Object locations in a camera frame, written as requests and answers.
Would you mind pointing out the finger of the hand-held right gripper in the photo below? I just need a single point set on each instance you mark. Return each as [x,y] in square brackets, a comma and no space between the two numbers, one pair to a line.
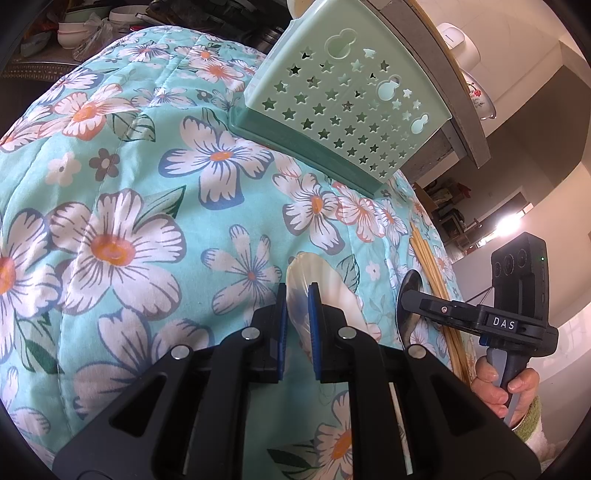
[443,314]

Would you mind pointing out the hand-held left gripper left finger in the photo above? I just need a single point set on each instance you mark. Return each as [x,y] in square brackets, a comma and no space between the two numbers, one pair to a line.
[282,323]

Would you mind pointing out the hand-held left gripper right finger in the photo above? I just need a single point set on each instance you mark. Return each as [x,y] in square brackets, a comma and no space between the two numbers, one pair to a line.
[314,323]

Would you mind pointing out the bundle of wooden chopsticks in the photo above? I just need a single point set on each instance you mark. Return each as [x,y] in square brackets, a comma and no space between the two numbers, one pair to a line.
[455,350]

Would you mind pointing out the white shell-shaped rice spoon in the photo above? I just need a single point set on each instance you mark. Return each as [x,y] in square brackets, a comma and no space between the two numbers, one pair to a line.
[323,277]

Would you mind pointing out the metal spoon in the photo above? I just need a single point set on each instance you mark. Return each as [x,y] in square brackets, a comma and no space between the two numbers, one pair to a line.
[411,279]

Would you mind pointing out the green star-cutout utensil holder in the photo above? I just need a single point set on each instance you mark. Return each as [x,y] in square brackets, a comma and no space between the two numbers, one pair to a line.
[332,115]

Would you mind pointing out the person's right forearm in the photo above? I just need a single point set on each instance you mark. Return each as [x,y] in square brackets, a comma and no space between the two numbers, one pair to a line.
[531,420]

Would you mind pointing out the person's right hand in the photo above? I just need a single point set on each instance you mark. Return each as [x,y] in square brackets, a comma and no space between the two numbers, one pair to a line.
[524,392]

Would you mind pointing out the cardboard box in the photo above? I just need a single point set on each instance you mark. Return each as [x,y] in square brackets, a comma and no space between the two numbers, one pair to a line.
[422,196]

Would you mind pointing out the grey kitchen counter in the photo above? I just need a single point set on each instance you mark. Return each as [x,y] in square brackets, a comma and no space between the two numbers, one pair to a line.
[461,129]

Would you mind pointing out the turquoise floral blanket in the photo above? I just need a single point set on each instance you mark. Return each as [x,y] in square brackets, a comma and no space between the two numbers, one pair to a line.
[138,207]

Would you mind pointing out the white floral enamel bowl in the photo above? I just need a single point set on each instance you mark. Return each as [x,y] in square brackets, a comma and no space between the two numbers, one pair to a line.
[480,97]

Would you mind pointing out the white air fryer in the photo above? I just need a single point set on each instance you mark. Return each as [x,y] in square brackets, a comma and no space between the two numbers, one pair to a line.
[457,44]

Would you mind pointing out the clear plastic bag of food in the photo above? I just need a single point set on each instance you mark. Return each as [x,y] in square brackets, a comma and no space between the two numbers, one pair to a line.
[97,41]

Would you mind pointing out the metal shelf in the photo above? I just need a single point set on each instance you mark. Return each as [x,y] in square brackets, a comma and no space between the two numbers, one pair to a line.
[32,67]

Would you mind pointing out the light blue bowl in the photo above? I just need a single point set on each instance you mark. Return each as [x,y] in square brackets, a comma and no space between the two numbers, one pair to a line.
[34,44]

